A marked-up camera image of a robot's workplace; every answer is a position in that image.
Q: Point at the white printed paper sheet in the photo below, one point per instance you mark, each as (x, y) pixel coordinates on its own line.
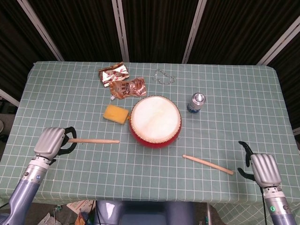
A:
(80, 206)

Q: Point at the blue grey left robot arm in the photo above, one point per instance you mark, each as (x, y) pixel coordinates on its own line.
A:
(25, 185)

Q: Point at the green grid cutting mat table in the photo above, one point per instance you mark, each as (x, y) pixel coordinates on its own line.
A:
(150, 175)

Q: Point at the dark ribbed partition panel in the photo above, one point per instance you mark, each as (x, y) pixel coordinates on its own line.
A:
(290, 70)
(159, 28)
(79, 28)
(239, 28)
(14, 47)

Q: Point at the grey metal table leg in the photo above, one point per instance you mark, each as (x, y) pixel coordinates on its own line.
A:
(208, 214)

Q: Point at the wooden drumstick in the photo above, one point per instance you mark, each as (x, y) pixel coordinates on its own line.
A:
(96, 141)
(206, 164)

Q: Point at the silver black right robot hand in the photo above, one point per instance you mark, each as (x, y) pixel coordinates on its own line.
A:
(266, 170)

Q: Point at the blue silver drink can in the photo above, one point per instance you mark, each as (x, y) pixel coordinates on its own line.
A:
(197, 103)

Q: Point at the yellow sponge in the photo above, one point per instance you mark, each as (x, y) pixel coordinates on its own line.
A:
(116, 114)

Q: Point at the white partition frame post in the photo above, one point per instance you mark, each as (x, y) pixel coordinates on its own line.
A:
(279, 45)
(121, 30)
(194, 30)
(41, 30)
(9, 97)

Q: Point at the silver red snack wrapper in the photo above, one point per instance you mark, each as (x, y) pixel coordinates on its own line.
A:
(113, 75)

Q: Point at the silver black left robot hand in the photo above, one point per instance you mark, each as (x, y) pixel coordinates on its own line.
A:
(49, 143)

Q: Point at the blue grey robot torso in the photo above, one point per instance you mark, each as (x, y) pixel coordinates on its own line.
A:
(145, 213)

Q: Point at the orange printed box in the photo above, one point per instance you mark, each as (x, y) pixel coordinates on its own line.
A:
(82, 219)

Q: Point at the crumpled white plastic bag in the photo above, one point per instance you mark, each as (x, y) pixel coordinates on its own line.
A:
(47, 219)

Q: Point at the red drum with white skin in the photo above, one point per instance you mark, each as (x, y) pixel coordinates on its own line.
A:
(154, 122)

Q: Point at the brown sauce pouch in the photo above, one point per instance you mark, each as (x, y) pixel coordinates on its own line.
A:
(127, 88)

